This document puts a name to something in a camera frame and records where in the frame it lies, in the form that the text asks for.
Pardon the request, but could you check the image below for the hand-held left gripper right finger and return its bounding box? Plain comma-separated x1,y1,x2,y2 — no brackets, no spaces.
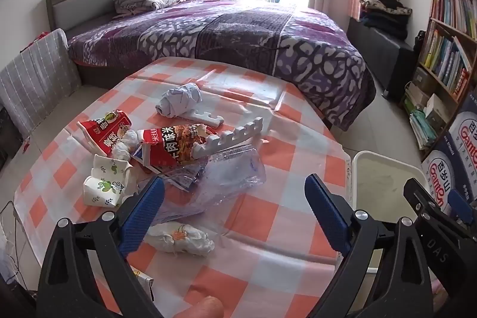
303,173,435,318

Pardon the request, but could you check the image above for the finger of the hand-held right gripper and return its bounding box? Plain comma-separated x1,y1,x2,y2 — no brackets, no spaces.
447,189,477,229
403,177,450,229

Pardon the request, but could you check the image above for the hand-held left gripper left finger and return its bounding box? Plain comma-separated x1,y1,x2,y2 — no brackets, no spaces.
36,176,166,318

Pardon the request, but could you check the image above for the white plastic bin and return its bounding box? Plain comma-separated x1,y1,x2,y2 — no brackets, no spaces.
348,150,427,274

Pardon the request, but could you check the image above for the clear plastic bottle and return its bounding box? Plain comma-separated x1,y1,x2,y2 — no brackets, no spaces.
149,145,267,225

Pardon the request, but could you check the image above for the person's left hand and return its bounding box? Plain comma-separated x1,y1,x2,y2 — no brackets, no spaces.
173,296,225,318

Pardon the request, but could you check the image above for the blue white cardboard box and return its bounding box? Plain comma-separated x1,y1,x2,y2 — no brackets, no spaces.
421,143,477,214
443,91,477,192

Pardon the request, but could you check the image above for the white crumpled plastic wrapper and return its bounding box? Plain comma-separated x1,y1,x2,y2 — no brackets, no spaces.
143,222,216,257

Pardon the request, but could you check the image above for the crushed green print paper cup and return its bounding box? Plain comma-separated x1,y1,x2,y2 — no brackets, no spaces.
83,154,139,207

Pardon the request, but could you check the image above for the small white carton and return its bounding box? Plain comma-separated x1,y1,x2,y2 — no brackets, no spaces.
130,266,155,304

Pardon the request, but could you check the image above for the stack of flat books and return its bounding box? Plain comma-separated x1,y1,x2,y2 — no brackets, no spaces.
402,80,459,151

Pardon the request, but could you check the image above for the orange checked tablecloth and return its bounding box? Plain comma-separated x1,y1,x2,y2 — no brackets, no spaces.
13,56,358,318

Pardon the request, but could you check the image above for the white tissue ball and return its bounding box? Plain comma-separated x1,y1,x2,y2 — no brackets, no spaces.
112,129,139,160

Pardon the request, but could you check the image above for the red noodle packet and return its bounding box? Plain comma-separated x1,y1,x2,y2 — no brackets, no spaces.
136,124,219,173

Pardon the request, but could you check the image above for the pale tissue box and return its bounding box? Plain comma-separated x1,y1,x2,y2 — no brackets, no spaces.
425,92,451,128

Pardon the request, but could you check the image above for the red snack packet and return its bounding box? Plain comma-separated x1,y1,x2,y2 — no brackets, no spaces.
77,109,133,158

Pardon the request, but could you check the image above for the white notched foam strip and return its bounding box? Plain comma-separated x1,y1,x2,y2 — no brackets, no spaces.
177,106,225,127
190,117,264,160

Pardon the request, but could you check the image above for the crumpled white paper ball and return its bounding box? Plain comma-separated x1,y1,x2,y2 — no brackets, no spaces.
154,81,204,117

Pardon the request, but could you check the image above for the row of upright books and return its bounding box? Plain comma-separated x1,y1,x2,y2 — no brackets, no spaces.
419,25,472,97
434,0,477,35

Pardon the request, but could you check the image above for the black storage bench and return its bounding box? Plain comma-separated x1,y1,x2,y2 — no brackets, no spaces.
346,18,416,103

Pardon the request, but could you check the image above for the grey checked chair cover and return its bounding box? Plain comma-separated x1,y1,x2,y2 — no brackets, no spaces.
0,28,83,140

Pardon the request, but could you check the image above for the pile of dark clothes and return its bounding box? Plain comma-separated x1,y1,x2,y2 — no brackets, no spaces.
358,0,412,41

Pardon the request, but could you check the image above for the wooden bookshelf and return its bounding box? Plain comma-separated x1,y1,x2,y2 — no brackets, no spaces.
400,0,477,162

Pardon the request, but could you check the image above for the bed with purple quilt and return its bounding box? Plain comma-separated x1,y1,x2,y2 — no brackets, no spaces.
67,0,377,132

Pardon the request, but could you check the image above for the red cloth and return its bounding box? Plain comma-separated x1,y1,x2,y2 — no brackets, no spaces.
20,31,49,52

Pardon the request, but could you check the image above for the floral white pillow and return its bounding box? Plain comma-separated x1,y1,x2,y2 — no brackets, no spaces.
113,0,191,15

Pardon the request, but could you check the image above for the dark wooden bed headboard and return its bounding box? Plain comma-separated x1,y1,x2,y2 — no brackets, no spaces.
45,0,159,43

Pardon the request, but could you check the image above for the black cable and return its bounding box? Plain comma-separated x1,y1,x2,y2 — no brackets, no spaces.
0,201,23,289

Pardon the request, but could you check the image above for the thin black cord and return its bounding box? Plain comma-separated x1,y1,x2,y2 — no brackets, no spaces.
253,42,295,52

